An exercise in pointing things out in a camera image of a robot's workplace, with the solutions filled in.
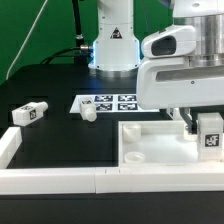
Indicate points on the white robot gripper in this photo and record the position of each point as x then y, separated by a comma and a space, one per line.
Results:
170, 83

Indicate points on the white square tabletop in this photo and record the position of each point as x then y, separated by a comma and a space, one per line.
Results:
145, 143

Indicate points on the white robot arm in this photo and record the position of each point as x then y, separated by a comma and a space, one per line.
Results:
117, 52

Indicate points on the white paper marker sheet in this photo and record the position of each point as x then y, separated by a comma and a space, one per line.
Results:
109, 103

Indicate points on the white U-shaped fence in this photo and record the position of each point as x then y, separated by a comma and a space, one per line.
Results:
203, 176

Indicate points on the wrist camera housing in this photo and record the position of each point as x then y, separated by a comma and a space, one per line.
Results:
175, 40

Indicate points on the black pole with cables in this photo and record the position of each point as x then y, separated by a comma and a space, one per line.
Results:
81, 52

